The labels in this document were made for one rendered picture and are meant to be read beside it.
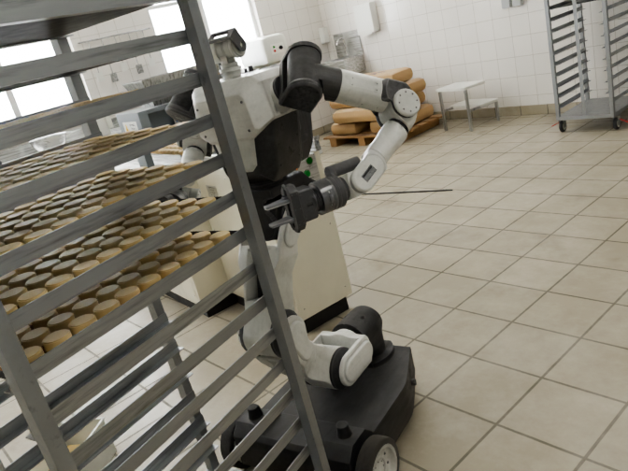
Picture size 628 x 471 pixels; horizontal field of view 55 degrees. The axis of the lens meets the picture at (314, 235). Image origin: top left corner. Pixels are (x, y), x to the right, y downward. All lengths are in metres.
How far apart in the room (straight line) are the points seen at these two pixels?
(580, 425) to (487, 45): 5.15
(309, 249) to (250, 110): 1.31
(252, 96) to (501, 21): 5.22
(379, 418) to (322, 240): 1.12
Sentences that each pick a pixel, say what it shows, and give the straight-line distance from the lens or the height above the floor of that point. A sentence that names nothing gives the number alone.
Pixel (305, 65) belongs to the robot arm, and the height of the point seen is 1.28.
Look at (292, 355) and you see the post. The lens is 1.53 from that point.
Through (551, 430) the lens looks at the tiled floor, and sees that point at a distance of 2.16.
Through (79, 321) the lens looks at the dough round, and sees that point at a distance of 1.19.
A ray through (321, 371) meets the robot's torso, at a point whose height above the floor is 0.34.
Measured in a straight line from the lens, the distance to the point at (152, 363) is 1.80.
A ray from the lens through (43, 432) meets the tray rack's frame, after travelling 1.09.
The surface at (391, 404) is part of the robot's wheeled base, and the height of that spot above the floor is 0.17.
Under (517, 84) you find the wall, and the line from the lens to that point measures 6.71.
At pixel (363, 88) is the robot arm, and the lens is 1.64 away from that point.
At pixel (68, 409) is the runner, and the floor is 0.87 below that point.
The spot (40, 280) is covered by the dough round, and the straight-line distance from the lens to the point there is 1.20.
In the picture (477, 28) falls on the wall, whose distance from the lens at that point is 6.85.
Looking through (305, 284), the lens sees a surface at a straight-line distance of 2.85.
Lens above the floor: 1.37
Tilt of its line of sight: 19 degrees down
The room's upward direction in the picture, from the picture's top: 14 degrees counter-clockwise
